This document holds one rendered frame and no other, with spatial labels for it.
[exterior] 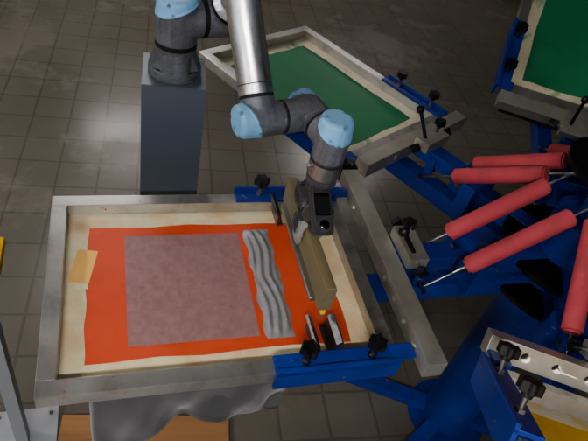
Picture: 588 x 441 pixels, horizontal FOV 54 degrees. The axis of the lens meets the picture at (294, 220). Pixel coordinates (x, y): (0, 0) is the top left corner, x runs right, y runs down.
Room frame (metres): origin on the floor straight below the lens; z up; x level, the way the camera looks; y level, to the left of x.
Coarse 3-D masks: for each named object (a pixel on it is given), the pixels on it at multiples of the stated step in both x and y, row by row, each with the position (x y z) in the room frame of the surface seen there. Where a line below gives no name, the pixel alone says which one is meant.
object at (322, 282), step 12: (288, 180) 1.17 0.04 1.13; (288, 192) 1.15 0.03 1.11; (288, 204) 1.13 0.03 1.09; (312, 240) 0.97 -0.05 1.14; (312, 252) 0.93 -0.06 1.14; (312, 264) 0.91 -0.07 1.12; (324, 264) 0.90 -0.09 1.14; (312, 276) 0.90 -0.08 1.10; (324, 276) 0.87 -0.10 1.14; (312, 288) 0.88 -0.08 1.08; (324, 288) 0.84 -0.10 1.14; (336, 288) 0.84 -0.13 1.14; (324, 300) 0.83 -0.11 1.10
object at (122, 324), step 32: (128, 288) 0.84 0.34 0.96; (160, 288) 0.86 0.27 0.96; (192, 288) 0.89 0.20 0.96; (224, 288) 0.91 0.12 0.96; (256, 288) 0.94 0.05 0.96; (288, 288) 0.97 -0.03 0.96; (96, 320) 0.73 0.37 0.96; (128, 320) 0.75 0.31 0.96; (160, 320) 0.77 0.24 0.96; (192, 320) 0.80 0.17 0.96; (224, 320) 0.82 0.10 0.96; (256, 320) 0.84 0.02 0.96; (320, 320) 0.89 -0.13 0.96; (96, 352) 0.65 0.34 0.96; (128, 352) 0.67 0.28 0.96; (160, 352) 0.69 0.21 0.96; (192, 352) 0.71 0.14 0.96; (224, 352) 0.73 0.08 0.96
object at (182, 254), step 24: (96, 240) 0.96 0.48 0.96; (120, 240) 0.98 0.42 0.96; (144, 240) 1.00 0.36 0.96; (168, 240) 1.02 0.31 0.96; (192, 240) 1.04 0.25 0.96; (216, 240) 1.07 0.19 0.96; (240, 240) 1.09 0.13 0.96; (288, 240) 1.14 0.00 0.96; (96, 264) 0.88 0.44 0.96; (120, 264) 0.90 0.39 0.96; (144, 264) 0.92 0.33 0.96; (168, 264) 0.94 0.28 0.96; (192, 264) 0.96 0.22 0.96; (216, 264) 0.98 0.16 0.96; (240, 264) 1.00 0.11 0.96; (288, 264) 1.05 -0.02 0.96; (96, 288) 0.81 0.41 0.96
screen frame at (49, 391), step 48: (48, 240) 0.89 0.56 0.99; (336, 240) 1.17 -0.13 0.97; (48, 288) 0.76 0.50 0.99; (48, 336) 0.64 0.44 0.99; (384, 336) 0.87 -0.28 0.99; (48, 384) 0.54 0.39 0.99; (96, 384) 0.56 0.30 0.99; (144, 384) 0.59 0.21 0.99; (192, 384) 0.62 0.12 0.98; (240, 384) 0.66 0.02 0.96
